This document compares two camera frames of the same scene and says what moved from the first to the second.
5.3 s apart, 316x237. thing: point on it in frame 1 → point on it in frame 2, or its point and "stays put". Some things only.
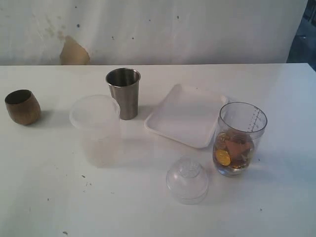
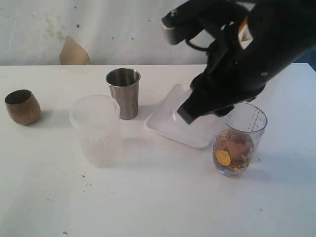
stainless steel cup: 124,84 stays put
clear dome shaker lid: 187,180 → 177,120
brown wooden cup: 23,107 stays put
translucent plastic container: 98,117 stays put
